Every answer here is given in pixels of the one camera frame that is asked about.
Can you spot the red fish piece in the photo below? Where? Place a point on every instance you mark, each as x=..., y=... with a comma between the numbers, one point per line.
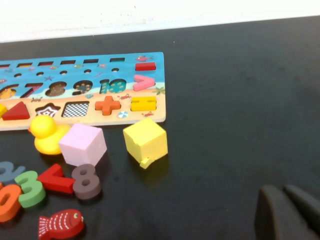
x=60, y=225

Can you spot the green number three piece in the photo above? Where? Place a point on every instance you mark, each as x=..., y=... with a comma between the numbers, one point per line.
x=35, y=197

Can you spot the yellow equals sign piece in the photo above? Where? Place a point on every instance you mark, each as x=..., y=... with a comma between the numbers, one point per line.
x=136, y=105

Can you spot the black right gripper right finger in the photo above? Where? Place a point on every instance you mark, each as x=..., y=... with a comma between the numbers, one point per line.
x=308, y=207

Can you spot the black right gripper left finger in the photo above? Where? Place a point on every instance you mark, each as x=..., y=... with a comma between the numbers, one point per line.
x=275, y=217

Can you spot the grey-blue number nine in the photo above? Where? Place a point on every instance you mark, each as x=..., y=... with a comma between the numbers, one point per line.
x=10, y=175

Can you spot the orange plus sign piece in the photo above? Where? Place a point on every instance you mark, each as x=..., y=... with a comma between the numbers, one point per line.
x=108, y=105

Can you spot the orange number ten piece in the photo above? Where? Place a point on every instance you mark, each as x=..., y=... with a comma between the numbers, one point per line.
x=6, y=212

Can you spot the red minus sign piece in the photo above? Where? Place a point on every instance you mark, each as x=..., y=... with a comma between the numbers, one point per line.
x=145, y=66

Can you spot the pink greater-than sign piece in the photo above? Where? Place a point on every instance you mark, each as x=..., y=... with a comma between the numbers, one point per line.
x=140, y=85

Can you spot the brown number eight piece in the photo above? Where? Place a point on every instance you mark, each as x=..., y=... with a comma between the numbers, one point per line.
x=88, y=191

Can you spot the yellow cube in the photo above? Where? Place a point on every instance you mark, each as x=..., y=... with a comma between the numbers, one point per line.
x=147, y=140

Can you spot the wooden number puzzle board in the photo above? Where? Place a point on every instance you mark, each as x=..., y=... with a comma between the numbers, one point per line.
x=75, y=75

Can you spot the yellow rubber duck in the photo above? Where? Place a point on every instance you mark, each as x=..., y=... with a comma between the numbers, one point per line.
x=45, y=135

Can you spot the red number seven piece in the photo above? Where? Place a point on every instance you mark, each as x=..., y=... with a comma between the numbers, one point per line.
x=60, y=183

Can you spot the yellow pentagon piece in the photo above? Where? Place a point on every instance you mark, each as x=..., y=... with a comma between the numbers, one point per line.
x=2, y=110

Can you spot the red triangle piece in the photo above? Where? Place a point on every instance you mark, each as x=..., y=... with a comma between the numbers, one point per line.
x=16, y=113

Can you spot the light pink cube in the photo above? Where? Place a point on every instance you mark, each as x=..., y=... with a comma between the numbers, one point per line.
x=82, y=145

